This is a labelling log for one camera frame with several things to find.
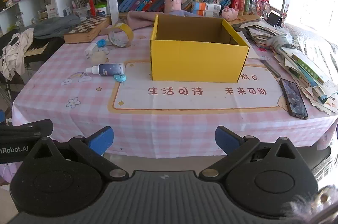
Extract black smartphone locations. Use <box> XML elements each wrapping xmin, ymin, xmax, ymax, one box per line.
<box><xmin>279</xmin><ymin>78</ymin><xmax>309</xmax><ymax>119</ymax></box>

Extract white printed garment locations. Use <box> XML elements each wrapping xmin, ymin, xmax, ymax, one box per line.
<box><xmin>0</xmin><ymin>28</ymin><xmax>34</xmax><ymax>80</ymax></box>

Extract pink pig toy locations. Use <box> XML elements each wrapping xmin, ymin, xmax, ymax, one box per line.
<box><xmin>221</xmin><ymin>6</ymin><xmax>239</xmax><ymax>21</ymax></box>

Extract grey folded cloth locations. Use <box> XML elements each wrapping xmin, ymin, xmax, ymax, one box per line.
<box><xmin>25</xmin><ymin>14</ymin><xmax>81</xmax><ymax>38</ymax></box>

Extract green lid jar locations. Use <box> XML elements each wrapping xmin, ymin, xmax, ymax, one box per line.
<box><xmin>94</xmin><ymin>2</ymin><xmax>107</xmax><ymax>16</ymax></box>

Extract white pen holder cup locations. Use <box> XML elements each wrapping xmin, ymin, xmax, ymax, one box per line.
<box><xmin>72</xmin><ymin>6</ymin><xmax>87</xmax><ymax>18</ymax></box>

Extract dark blue bottle white cap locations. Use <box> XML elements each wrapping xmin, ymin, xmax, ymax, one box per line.
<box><xmin>86</xmin><ymin>64</ymin><xmax>124</xmax><ymax>77</ymax></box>

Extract black piano keyboard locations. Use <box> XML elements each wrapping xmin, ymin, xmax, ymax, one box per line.
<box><xmin>0</xmin><ymin>29</ymin><xmax>65</xmax><ymax>66</ymax></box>

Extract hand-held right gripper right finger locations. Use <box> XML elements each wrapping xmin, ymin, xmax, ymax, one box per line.
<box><xmin>199</xmin><ymin>125</ymin><xmax>309</xmax><ymax>182</ymax></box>

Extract yellow cardboard box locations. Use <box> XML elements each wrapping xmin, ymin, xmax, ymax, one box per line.
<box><xmin>150</xmin><ymin>14</ymin><xmax>250</xmax><ymax>82</ymax></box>

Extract white box red label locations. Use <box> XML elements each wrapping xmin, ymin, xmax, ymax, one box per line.
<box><xmin>46</xmin><ymin>4</ymin><xmax>59</xmax><ymax>18</ymax></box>

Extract tan tape roll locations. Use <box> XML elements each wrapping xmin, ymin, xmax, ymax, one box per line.
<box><xmin>108</xmin><ymin>23</ymin><xmax>134</xmax><ymax>48</ymax></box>

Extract pink checkered tablecloth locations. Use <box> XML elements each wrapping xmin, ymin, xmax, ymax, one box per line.
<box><xmin>12</xmin><ymin>17</ymin><xmax>338</xmax><ymax>158</ymax></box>

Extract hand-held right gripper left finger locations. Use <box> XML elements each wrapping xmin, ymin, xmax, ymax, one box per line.
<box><xmin>25</xmin><ymin>126</ymin><xmax>130</xmax><ymax>183</ymax></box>

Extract pile of papers and books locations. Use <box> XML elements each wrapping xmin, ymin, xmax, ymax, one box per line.
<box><xmin>239</xmin><ymin>21</ymin><xmax>338</xmax><ymax>115</ymax></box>

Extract grey metal ruler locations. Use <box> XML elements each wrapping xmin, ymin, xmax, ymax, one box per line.
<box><xmin>260</xmin><ymin>58</ymin><xmax>282</xmax><ymax>78</ymax></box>

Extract wooden chess board box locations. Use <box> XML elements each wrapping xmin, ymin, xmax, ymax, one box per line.
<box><xmin>63</xmin><ymin>15</ymin><xmax>111</xmax><ymax>44</ymax></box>

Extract orange blue carton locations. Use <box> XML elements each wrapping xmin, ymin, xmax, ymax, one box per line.
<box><xmin>191</xmin><ymin>10</ymin><xmax>220</xmax><ymax>18</ymax></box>
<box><xmin>192</xmin><ymin>1</ymin><xmax>222</xmax><ymax>11</ymax></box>

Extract dark phone stand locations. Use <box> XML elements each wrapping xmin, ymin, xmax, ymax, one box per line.
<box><xmin>267</xmin><ymin>12</ymin><xmax>282</xmax><ymax>28</ymax></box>

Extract fuzzy sleeve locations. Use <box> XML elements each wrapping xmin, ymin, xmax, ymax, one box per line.
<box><xmin>282</xmin><ymin>184</ymin><xmax>338</xmax><ymax>224</ymax></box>

